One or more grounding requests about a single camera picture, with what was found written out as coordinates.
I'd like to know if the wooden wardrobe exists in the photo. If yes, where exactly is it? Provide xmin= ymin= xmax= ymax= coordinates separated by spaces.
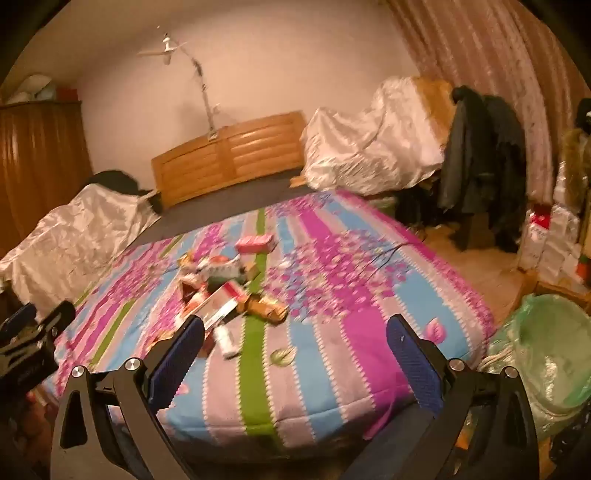
xmin=0 ymin=99 xmax=93 ymax=259

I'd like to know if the white bottle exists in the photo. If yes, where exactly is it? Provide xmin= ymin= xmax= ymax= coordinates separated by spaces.
xmin=213 ymin=325 xmax=241 ymax=361

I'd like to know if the pink curtain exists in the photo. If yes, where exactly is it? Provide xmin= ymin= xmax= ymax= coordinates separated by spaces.
xmin=385 ymin=0 xmax=578 ymax=204

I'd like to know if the green packet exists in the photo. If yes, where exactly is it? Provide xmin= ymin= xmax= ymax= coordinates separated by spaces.
xmin=198 ymin=258 xmax=250 ymax=296

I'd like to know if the brown gold packet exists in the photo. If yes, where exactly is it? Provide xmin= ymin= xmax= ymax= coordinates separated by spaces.
xmin=245 ymin=295 xmax=289 ymax=324

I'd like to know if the wooden headboard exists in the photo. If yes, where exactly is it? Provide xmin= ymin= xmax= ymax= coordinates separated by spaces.
xmin=151 ymin=111 xmax=308 ymax=208

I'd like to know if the silver satin cloth cover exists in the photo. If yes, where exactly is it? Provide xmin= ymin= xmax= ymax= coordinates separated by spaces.
xmin=0 ymin=185 xmax=160 ymax=319
xmin=300 ymin=76 xmax=446 ymax=195

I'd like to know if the bed with floral striped sheet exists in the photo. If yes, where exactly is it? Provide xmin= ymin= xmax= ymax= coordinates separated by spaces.
xmin=46 ymin=171 xmax=497 ymax=455

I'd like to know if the dark green jacket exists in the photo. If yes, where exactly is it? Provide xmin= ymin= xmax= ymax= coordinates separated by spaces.
xmin=438 ymin=85 xmax=490 ymax=210

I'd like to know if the pink box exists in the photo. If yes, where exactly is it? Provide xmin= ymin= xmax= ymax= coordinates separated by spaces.
xmin=235 ymin=233 xmax=278 ymax=254

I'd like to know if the red and white box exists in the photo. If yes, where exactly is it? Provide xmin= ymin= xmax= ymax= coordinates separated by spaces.
xmin=178 ymin=281 xmax=247 ymax=330

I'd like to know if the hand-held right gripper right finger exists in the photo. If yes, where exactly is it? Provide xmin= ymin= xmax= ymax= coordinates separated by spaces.
xmin=342 ymin=314 xmax=541 ymax=480

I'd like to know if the black cloth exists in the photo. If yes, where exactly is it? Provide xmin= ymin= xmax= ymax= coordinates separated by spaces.
xmin=90 ymin=170 xmax=155 ymax=197

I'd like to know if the white bundle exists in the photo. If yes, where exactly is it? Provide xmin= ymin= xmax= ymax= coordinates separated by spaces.
xmin=4 ymin=74 xmax=58 ymax=104

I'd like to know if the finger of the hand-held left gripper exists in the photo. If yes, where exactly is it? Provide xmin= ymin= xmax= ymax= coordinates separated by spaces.
xmin=0 ymin=304 xmax=37 ymax=340
xmin=33 ymin=301 xmax=77 ymax=337

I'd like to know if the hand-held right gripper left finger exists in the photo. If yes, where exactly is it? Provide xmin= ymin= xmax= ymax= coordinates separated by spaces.
xmin=50 ymin=315 xmax=206 ymax=480

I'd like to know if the bin with green bag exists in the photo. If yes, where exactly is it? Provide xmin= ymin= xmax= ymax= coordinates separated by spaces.
xmin=480 ymin=293 xmax=591 ymax=439

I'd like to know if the black cable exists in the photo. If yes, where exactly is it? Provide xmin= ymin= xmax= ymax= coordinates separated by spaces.
xmin=365 ymin=240 xmax=426 ymax=271

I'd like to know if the stack of white packages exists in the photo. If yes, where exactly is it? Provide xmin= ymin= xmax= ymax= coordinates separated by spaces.
xmin=517 ymin=157 xmax=591 ymax=282

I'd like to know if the white ceiling fan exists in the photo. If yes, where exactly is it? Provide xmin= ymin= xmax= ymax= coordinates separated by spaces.
xmin=137 ymin=32 xmax=188 ymax=61

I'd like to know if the black jacket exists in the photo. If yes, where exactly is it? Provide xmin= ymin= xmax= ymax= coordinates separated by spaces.
xmin=480 ymin=95 xmax=529 ymax=252

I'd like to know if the orange brown packet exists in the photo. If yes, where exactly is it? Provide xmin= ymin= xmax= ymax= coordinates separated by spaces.
xmin=178 ymin=277 xmax=204 ymax=315

